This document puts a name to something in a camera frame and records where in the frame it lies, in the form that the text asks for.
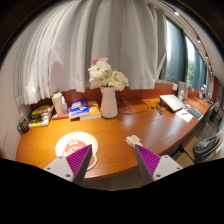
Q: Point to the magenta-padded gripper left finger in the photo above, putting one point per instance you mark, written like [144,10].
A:
[78,161]

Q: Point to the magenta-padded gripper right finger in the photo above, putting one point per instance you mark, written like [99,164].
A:
[150,161]

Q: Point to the white computer mouse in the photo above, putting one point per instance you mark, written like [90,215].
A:
[133,141]

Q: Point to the round white cartoon mouse pad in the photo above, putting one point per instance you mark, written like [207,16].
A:
[76,140]

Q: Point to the wooden chair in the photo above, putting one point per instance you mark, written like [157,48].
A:
[188,143]

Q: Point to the thin red-brown book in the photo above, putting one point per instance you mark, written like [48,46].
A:
[60,116]

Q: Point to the black pen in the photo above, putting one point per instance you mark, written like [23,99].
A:
[159,110]

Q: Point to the orange-covered book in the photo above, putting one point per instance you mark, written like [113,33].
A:
[94,111]

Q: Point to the blue-covered book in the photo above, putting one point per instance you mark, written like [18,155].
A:
[78,108]

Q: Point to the white yellow-spined book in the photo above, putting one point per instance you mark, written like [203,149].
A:
[39,123]

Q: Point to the white paper sheet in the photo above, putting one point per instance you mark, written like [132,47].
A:
[184,115]

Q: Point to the black bag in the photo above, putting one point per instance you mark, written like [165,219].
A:
[206,146]

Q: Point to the black-spined book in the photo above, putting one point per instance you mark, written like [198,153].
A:
[40,116]

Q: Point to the silver laptop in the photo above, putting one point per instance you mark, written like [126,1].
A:
[171,102]

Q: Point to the yellow-covered book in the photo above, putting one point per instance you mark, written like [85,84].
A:
[41,109]

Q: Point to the white ceramic jug vase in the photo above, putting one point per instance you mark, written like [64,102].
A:
[109,105]

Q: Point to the dark tablet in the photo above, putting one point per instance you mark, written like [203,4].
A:
[195,113]

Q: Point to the silver upright box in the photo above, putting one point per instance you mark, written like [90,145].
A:
[182,91]

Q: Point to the white flower bouquet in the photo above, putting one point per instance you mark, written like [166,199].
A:
[106,75]

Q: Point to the grey window curtain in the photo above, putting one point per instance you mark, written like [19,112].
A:
[200,71]
[176,50]

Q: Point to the white curtain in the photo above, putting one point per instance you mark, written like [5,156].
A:
[83,50]

